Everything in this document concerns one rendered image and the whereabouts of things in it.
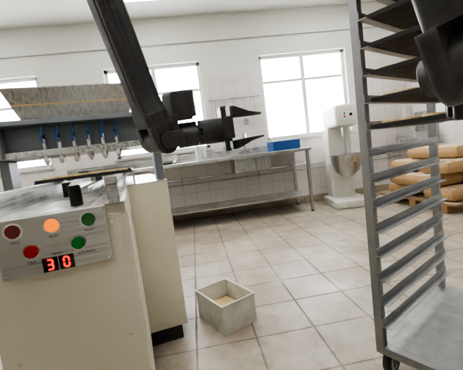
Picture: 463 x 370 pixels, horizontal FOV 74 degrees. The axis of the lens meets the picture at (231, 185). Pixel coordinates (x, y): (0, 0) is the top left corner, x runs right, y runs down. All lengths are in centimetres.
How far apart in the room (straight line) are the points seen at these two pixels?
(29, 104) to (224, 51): 373
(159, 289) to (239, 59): 396
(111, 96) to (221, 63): 348
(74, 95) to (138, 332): 109
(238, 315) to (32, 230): 119
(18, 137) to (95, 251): 96
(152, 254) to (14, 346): 79
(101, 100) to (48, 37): 382
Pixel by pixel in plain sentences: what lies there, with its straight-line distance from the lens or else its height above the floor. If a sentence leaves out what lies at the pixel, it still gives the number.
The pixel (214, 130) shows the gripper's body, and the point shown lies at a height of 98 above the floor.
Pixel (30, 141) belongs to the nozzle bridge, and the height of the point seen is 110.
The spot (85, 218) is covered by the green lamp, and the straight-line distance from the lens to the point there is 83.
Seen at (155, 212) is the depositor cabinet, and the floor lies 69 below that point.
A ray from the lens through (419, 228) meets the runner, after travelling 155.
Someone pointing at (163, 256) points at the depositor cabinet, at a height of 46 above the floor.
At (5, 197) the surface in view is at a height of 89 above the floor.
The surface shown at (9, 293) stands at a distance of 94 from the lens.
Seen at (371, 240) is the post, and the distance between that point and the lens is 123.
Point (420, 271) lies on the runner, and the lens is 159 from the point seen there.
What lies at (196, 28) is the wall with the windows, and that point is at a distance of 510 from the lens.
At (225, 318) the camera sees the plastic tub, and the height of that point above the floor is 9.
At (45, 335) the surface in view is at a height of 54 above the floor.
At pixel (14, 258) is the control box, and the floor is 75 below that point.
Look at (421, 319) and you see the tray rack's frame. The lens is 159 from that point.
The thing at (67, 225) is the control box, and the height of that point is 80.
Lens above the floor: 93
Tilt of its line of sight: 6 degrees down
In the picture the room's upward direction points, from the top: 7 degrees counter-clockwise
